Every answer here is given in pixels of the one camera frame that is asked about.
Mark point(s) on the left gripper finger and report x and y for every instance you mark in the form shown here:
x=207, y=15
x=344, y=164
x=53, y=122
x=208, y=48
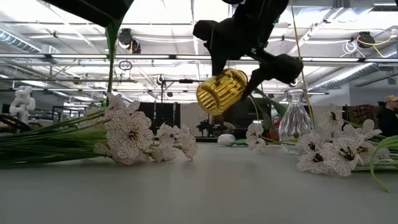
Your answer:
x=90, y=11

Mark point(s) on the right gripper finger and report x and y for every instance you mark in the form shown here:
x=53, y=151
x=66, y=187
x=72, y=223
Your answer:
x=253, y=84
x=219, y=62

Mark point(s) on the yellow ribbed glass vase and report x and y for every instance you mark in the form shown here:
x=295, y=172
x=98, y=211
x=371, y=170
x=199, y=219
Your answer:
x=222, y=93

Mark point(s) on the white blossom spray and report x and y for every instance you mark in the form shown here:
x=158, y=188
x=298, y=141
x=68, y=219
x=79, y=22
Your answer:
x=326, y=155
x=130, y=133

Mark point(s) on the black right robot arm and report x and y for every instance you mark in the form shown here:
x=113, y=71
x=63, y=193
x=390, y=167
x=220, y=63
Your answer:
x=273, y=12

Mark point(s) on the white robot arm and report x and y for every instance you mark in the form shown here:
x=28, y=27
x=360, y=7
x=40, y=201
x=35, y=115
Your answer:
x=22, y=102

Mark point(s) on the clear ribbed glass vase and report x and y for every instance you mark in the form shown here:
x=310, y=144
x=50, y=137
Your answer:
x=295, y=121

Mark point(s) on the black partition panel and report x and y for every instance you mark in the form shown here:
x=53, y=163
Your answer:
x=168, y=112
x=239, y=124

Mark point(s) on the patterned fabric panel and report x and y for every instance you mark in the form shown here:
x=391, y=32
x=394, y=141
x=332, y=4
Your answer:
x=360, y=113

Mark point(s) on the person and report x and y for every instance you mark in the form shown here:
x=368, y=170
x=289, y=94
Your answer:
x=388, y=119

